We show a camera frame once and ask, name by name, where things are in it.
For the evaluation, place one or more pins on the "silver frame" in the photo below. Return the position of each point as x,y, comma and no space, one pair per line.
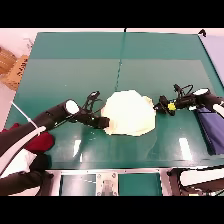
106,186

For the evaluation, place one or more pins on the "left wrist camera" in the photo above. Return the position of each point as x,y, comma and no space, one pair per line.
94,94

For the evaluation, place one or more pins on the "white garment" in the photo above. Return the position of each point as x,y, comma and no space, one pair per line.
19,162

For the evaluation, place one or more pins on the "cream garment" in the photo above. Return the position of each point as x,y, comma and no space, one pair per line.
130,113

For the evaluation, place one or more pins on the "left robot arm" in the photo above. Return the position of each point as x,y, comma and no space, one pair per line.
50,116

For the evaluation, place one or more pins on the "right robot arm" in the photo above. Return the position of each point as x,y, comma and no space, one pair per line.
206,98

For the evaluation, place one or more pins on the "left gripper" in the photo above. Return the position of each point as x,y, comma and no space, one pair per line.
99,122

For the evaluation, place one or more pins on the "red garment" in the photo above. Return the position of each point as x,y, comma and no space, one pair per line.
41,141

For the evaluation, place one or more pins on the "blue garment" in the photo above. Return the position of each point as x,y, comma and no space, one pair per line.
213,130

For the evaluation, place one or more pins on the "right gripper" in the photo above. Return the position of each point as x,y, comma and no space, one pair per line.
165,105

